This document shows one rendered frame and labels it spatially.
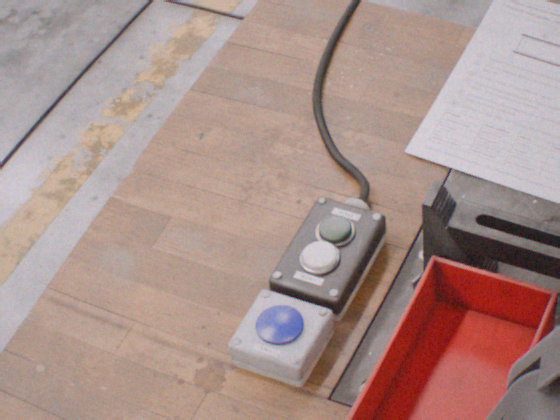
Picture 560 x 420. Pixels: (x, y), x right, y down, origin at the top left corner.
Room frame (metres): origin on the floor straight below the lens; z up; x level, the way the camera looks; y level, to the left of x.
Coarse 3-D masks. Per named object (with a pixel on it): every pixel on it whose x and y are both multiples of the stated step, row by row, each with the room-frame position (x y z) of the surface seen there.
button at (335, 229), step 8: (336, 216) 0.73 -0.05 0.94; (320, 224) 0.73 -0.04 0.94; (328, 224) 0.72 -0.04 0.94; (336, 224) 0.72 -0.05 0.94; (344, 224) 0.72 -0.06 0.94; (320, 232) 0.72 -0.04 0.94; (328, 232) 0.71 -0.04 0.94; (336, 232) 0.71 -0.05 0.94; (344, 232) 0.71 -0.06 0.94; (328, 240) 0.71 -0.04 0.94; (336, 240) 0.71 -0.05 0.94; (344, 240) 0.71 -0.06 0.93
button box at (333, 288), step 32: (352, 0) 1.08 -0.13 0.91; (320, 64) 0.97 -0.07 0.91; (320, 96) 0.92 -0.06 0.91; (320, 128) 0.88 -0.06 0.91; (352, 224) 0.72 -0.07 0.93; (384, 224) 0.73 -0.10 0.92; (288, 256) 0.70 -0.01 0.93; (352, 256) 0.69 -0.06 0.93; (288, 288) 0.67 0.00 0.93; (320, 288) 0.66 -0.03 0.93; (352, 288) 0.67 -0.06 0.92
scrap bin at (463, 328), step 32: (416, 288) 0.62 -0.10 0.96; (448, 288) 0.64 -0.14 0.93; (480, 288) 0.62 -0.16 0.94; (512, 288) 0.60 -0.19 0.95; (544, 288) 0.59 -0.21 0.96; (416, 320) 0.61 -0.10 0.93; (448, 320) 0.62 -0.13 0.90; (480, 320) 0.61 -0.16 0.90; (512, 320) 0.60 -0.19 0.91; (544, 320) 0.56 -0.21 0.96; (384, 352) 0.56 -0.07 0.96; (416, 352) 0.59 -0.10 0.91; (448, 352) 0.59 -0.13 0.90; (480, 352) 0.58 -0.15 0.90; (512, 352) 0.57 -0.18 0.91; (384, 384) 0.55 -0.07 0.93; (416, 384) 0.56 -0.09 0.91; (448, 384) 0.55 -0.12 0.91; (480, 384) 0.55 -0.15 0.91; (352, 416) 0.50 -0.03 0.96; (384, 416) 0.53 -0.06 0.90; (416, 416) 0.53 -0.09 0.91; (448, 416) 0.52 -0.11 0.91; (480, 416) 0.51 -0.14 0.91
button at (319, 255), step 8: (312, 248) 0.70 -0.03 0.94; (320, 248) 0.70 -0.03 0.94; (328, 248) 0.70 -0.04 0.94; (304, 256) 0.69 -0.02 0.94; (312, 256) 0.69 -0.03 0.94; (320, 256) 0.69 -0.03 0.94; (328, 256) 0.69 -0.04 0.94; (336, 256) 0.69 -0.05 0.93; (304, 264) 0.69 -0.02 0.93; (312, 264) 0.68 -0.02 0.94; (320, 264) 0.68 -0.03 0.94; (328, 264) 0.68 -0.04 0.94
